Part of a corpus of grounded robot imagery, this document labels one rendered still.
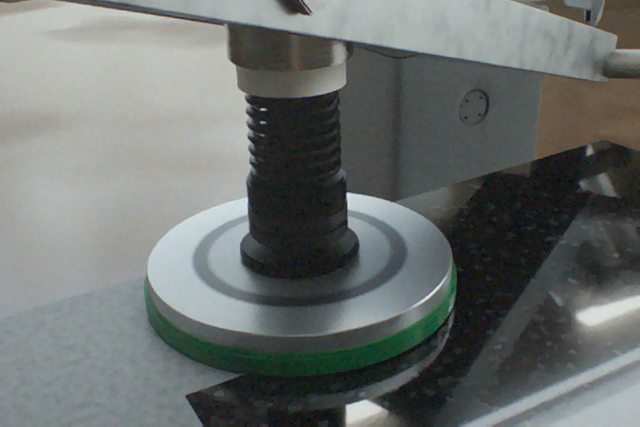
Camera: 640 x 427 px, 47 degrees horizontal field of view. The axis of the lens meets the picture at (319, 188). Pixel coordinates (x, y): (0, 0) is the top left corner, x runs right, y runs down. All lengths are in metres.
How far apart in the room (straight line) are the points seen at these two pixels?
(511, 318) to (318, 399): 0.15
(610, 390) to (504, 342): 0.07
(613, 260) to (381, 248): 0.18
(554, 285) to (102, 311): 0.31
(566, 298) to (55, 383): 0.33
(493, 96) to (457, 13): 1.11
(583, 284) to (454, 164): 1.07
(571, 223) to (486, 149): 1.02
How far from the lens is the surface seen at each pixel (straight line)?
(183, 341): 0.46
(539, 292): 0.53
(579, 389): 0.45
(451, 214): 0.64
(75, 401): 0.45
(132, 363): 0.47
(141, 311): 0.52
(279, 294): 0.47
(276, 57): 0.43
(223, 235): 0.55
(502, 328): 0.49
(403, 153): 1.51
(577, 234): 0.62
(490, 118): 1.63
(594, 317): 0.52
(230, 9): 0.35
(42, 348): 0.51
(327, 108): 0.46
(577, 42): 0.73
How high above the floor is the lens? 1.11
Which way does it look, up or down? 23 degrees down
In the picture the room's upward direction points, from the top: 2 degrees counter-clockwise
